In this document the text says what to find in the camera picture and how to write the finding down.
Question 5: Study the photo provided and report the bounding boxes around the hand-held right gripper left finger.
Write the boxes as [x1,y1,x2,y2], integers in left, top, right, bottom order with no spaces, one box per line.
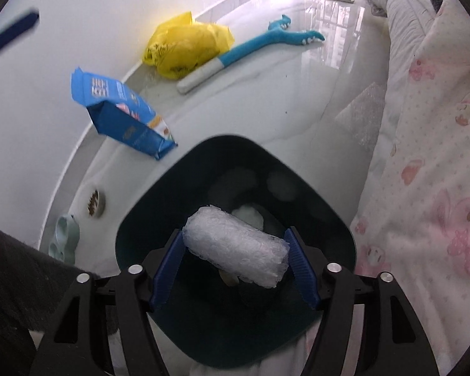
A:
[29,228,189,376]

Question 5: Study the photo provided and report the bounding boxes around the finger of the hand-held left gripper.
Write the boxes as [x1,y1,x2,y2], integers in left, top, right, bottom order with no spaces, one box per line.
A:
[0,11,40,72]

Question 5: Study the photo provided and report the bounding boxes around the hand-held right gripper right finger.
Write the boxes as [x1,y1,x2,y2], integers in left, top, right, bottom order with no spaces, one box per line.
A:
[283,226,441,376]

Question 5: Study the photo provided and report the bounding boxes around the bubble wrap roll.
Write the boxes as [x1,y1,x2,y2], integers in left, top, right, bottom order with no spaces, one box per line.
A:
[182,204,290,288]

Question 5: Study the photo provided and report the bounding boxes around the dark teal trash bin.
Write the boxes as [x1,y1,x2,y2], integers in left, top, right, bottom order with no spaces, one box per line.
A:
[115,135,357,365]

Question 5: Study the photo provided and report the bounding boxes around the round floor drain cover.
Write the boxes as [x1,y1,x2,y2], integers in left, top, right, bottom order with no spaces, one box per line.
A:
[85,189,106,219]

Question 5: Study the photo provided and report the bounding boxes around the mint green slipper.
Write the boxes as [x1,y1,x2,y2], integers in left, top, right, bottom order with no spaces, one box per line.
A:
[47,214,80,263]

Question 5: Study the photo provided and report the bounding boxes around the blue cardboard box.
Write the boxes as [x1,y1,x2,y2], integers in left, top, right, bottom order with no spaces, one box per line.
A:
[70,66,178,161]

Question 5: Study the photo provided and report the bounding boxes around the dark grey fuzzy garment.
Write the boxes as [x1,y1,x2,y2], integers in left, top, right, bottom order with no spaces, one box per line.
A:
[0,222,118,376]

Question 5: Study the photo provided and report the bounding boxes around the pink printed blanket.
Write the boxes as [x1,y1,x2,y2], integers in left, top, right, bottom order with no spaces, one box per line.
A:
[348,0,470,376]

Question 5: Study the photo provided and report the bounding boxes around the yellow plastic bag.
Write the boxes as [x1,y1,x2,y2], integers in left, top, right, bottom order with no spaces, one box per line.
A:
[142,12,236,80]

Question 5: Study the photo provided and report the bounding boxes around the blue plush toy stick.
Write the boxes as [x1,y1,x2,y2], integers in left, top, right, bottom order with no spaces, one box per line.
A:
[176,14,326,95]

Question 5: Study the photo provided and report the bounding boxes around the white quilt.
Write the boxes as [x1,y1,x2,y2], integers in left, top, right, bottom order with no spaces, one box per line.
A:
[366,0,445,189]

